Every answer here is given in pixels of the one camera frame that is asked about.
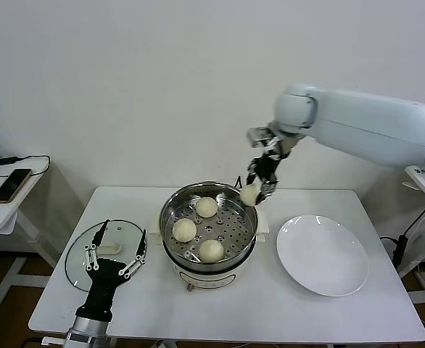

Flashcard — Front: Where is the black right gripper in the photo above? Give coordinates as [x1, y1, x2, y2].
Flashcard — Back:
[246, 154, 282, 206]

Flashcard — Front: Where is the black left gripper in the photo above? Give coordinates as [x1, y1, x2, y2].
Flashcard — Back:
[74, 219, 149, 323]

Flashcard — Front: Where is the glass lid with white handle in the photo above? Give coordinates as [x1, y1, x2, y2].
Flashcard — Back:
[65, 218, 148, 293]

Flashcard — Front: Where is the white steamed baozi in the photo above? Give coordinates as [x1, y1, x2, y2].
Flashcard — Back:
[197, 239, 225, 265]
[171, 218, 198, 243]
[239, 183, 261, 207]
[195, 197, 219, 218]

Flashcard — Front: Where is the stainless steel steamer basket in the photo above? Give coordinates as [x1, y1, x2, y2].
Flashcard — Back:
[160, 183, 259, 268]

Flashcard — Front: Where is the white electric cooker pot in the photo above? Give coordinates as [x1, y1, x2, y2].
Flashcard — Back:
[149, 210, 271, 293]

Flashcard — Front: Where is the white round plate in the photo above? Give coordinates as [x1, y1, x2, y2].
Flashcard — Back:
[276, 215, 370, 297]

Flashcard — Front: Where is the black smartphone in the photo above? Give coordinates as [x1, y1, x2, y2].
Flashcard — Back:
[0, 168, 33, 204]

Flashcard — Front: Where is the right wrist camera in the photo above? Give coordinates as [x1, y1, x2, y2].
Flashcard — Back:
[247, 125, 283, 160]

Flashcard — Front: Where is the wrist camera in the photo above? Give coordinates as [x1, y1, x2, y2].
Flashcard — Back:
[247, 125, 283, 160]
[41, 331, 90, 347]

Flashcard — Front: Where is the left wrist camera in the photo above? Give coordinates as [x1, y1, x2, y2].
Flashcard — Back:
[41, 331, 90, 347]

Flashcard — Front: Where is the black power adapter with cable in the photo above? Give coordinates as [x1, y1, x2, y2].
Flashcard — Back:
[0, 154, 51, 181]

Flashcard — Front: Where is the black cable with clamp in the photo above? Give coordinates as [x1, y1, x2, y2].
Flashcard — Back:
[379, 195, 425, 271]

